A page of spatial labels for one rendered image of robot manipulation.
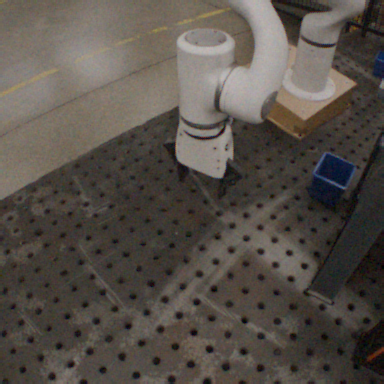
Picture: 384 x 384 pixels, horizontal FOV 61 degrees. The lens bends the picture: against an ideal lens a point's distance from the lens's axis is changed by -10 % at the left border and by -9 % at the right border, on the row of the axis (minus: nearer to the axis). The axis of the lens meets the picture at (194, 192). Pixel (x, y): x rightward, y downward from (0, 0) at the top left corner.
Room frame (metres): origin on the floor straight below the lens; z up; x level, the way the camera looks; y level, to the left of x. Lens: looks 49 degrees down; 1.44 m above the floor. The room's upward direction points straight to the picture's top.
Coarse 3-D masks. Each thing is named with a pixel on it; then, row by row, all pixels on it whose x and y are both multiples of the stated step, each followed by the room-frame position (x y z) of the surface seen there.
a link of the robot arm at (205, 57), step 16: (192, 32) 0.50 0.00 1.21; (208, 32) 0.50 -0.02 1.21; (224, 32) 0.51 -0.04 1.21; (192, 48) 0.45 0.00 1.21; (208, 48) 0.45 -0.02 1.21; (224, 48) 0.46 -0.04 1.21; (192, 64) 0.45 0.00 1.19; (208, 64) 0.44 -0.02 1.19; (224, 64) 0.45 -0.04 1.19; (192, 80) 0.45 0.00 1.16; (208, 80) 0.44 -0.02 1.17; (224, 80) 0.44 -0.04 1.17; (192, 96) 0.45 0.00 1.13; (208, 96) 0.44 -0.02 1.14; (192, 112) 0.45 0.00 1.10; (208, 112) 0.44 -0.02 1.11
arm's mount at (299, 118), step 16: (288, 48) 1.27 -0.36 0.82; (288, 64) 1.15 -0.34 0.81; (336, 80) 1.07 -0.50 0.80; (288, 96) 0.96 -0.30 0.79; (336, 96) 0.97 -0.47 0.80; (272, 112) 0.95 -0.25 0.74; (288, 112) 0.90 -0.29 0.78; (304, 112) 0.88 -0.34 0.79; (320, 112) 0.91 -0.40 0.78; (336, 112) 0.99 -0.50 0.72; (288, 128) 0.89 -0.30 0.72; (304, 128) 0.87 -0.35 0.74
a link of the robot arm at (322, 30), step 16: (320, 0) 0.97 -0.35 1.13; (336, 0) 0.93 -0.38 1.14; (352, 0) 0.91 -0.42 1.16; (368, 0) 0.92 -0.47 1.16; (304, 16) 1.04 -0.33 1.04; (320, 16) 0.99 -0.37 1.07; (336, 16) 0.93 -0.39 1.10; (352, 16) 0.92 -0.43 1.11; (304, 32) 0.99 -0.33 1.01; (320, 32) 0.96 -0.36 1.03; (336, 32) 0.96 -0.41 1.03
